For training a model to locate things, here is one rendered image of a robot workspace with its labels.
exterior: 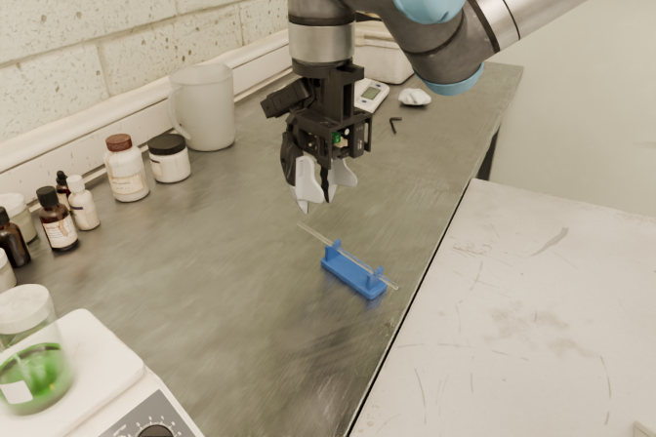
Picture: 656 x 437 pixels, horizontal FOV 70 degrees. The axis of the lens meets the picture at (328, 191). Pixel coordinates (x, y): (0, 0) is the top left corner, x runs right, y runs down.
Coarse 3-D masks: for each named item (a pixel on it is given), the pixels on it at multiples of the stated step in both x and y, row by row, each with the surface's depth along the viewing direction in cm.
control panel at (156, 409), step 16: (144, 400) 42; (160, 400) 43; (128, 416) 41; (144, 416) 41; (160, 416) 42; (176, 416) 42; (112, 432) 40; (128, 432) 40; (176, 432) 42; (192, 432) 42
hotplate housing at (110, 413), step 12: (144, 372) 44; (132, 384) 43; (144, 384) 43; (156, 384) 43; (120, 396) 42; (132, 396) 42; (144, 396) 42; (168, 396) 43; (108, 408) 41; (120, 408) 41; (132, 408) 41; (180, 408) 43; (84, 420) 40; (96, 420) 40; (108, 420) 40; (72, 432) 39; (84, 432) 39; (96, 432) 39
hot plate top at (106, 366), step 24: (72, 312) 48; (72, 336) 46; (96, 336) 46; (96, 360) 43; (120, 360) 43; (96, 384) 41; (120, 384) 41; (72, 408) 39; (96, 408) 40; (0, 432) 37; (24, 432) 37; (48, 432) 37
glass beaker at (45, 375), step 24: (0, 312) 39; (24, 312) 40; (48, 312) 39; (0, 336) 39; (24, 336) 41; (48, 336) 37; (0, 360) 34; (24, 360) 35; (48, 360) 37; (72, 360) 41; (0, 384) 36; (24, 384) 36; (48, 384) 38; (72, 384) 40; (0, 408) 38; (24, 408) 37; (48, 408) 38
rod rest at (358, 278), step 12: (336, 240) 67; (336, 252) 67; (324, 264) 67; (336, 264) 66; (348, 264) 66; (348, 276) 64; (360, 276) 64; (372, 276) 61; (360, 288) 62; (372, 288) 62; (384, 288) 63
